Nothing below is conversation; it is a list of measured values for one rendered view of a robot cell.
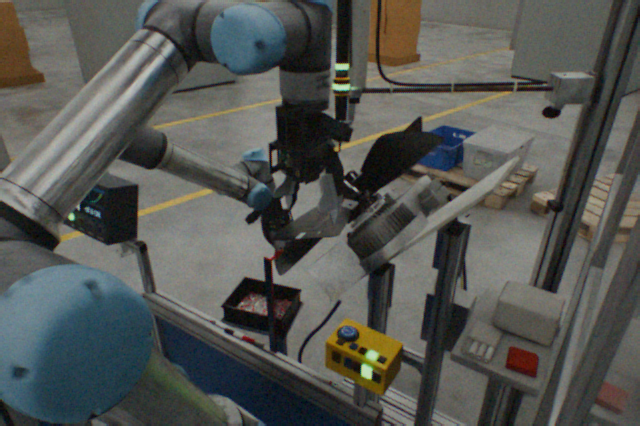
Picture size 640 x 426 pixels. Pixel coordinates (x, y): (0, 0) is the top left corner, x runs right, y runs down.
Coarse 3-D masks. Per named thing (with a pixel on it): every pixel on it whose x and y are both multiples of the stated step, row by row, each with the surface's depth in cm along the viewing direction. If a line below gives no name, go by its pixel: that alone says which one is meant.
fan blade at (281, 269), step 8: (296, 240) 156; (304, 240) 154; (312, 240) 152; (320, 240) 150; (288, 248) 157; (296, 248) 154; (304, 248) 152; (280, 256) 158; (288, 256) 154; (296, 256) 152; (288, 264) 152; (280, 272) 152
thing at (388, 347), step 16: (336, 336) 110; (368, 336) 110; (384, 336) 110; (352, 352) 106; (384, 352) 106; (400, 352) 108; (336, 368) 111; (384, 368) 102; (400, 368) 112; (368, 384) 107; (384, 384) 104
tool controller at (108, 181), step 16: (112, 176) 151; (96, 192) 142; (112, 192) 140; (128, 192) 145; (96, 208) 144; (112, 208) 142; (128, 208) 147; (80, 224) 150; (96, 224) 145; (112, 224) 143; (128, 224) 149; (96, 240) 147; (112, 240) 145; (128, 240) 150
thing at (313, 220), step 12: (300, 216) 136; (312, 216) 133; (324, 216) 132; (348, 216) 133; (288, 228) 131; (300, 228) 128; (312, 228) 126; (324, 228) 125; (336, 228) 124; (276, 240) 127; (288, 240) 124
